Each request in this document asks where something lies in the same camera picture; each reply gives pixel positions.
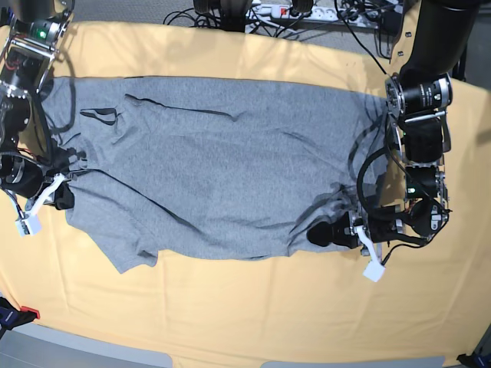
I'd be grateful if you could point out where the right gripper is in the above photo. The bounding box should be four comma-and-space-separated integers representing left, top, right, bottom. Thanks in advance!
7, 173, 74, 217

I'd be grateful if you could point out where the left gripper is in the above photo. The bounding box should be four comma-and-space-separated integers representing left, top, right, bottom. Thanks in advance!
307, 205, 426, 265

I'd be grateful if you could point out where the grey t-shirt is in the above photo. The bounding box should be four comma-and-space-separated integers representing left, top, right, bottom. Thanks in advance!
42, 77, 387, 272

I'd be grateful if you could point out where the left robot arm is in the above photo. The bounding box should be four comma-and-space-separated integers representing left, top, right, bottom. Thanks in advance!
306, 1, 482, 267

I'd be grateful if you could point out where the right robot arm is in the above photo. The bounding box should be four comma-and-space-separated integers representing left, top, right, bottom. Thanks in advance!
1, 1, 74, 205

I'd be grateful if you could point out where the red black clamp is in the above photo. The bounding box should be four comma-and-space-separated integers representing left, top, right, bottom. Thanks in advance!
1, 297, 40, 334

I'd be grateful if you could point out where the yellow table cloth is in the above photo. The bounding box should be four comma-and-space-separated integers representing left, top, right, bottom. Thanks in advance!
1, 21, 490, 367

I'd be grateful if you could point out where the black clamp right corner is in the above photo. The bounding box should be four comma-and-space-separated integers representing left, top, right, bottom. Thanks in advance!
456, 348, 490, 368

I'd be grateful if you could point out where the white power strip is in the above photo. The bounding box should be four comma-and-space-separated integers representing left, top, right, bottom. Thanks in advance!
248, 1, 382, 29

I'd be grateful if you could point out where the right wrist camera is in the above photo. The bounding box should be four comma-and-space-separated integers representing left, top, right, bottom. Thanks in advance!
15, 215, 41, 237

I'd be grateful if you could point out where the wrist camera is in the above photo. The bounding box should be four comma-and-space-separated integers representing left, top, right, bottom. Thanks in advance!
363, 260, 386, 282
15, 215, 41, 237

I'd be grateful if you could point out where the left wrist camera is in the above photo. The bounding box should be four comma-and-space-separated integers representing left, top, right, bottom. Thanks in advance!
363, 260, 386, 282

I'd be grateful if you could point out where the black robot base post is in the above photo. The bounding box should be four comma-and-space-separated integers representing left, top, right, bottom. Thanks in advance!
193, 0, 252, 33

